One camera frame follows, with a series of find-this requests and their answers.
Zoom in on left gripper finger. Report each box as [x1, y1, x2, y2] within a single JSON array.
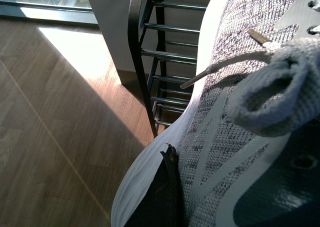
[[125, 144, 184, 227]]

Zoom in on grey knit sneaker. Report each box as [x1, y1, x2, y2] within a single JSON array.
[[111, 0, 320, 227]]

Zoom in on black metal shoe rack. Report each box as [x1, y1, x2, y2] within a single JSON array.
[[127, 0, 210, 136]]

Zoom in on dark framed floor window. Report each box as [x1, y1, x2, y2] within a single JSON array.
[[0, 0, 99, 28]]

